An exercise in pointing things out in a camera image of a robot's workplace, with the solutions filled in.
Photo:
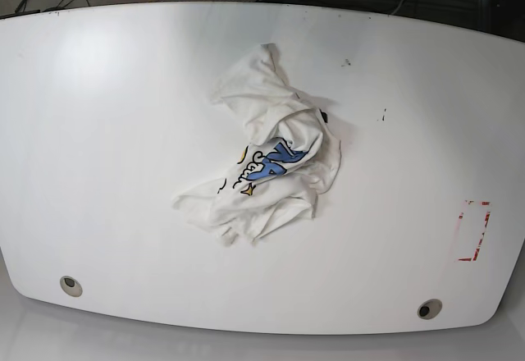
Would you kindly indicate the white printed t-shirt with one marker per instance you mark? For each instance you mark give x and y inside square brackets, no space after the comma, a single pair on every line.
[290,159]

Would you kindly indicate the red tape rectangle marking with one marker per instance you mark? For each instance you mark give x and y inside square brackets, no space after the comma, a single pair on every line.
[473,223]

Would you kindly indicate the left table cable grommet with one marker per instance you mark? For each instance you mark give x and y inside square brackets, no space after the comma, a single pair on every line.
[71,286]

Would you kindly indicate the table cable grommet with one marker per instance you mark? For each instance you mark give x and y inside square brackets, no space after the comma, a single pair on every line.
[71,286]
[429,309]

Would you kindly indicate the right table cable grommet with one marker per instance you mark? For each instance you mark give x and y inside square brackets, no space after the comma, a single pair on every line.
[429,309]

